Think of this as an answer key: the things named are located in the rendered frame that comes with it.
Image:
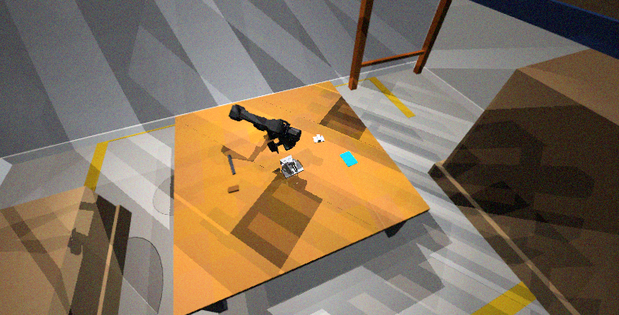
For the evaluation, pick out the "cyan flat rectangular plate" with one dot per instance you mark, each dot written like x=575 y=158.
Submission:
x=348 y=158

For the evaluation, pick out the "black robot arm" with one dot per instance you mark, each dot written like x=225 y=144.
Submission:
x=239 y=113

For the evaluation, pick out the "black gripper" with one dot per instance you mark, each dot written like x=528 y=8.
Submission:
x=273 y=146

